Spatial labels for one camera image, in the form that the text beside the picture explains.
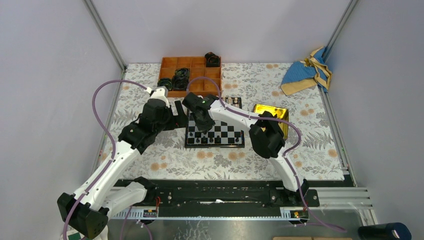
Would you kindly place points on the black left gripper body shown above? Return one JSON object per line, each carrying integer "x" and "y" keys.
{"x": 168, "y": 122}

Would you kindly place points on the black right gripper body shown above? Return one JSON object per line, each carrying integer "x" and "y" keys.
{"x": 204, "y": 125}

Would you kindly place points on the gold tin of black pieces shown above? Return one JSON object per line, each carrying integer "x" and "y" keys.
{"x": 277, "y": 112}

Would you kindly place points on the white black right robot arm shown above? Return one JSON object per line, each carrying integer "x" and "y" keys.
{"x": 266, "y": 136}

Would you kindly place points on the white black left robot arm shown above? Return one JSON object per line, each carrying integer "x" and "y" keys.
{"x": 87, "y": 210}

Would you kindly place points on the black silver chess board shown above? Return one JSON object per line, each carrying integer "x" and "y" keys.
{"x": 227, "y": 133}

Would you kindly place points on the orange compartment tray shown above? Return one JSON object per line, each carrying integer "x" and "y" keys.
{"x": 202, "y": 80}

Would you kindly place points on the black coil middle compartment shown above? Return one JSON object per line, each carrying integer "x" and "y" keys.
{"x": 180, "y": 79}

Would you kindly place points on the black coil compartment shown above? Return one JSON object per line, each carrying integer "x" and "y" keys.
{"x": 212, "y": 60}
{"x": 180, "y": 79}

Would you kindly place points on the black green coil left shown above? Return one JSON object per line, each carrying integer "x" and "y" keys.
{"x": 165, "y": 82}

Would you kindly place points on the floral table mat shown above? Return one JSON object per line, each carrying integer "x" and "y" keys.
{"x": 313, "y": 148}

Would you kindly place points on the black coil top compartment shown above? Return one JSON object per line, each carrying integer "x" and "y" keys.
{"x": 212, "y": 60}

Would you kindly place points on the blue yellow cloth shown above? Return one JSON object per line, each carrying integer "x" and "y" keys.
{"x": 307, "y": 73}

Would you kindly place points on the black cylinder bottom right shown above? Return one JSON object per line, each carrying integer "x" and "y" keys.
{"x": 387, "y": 231}

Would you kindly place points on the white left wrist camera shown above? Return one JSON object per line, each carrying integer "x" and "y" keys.
{"x": 160, "y": 93}

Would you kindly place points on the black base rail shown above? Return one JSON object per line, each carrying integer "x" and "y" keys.
{"x": 223, "y": 198}

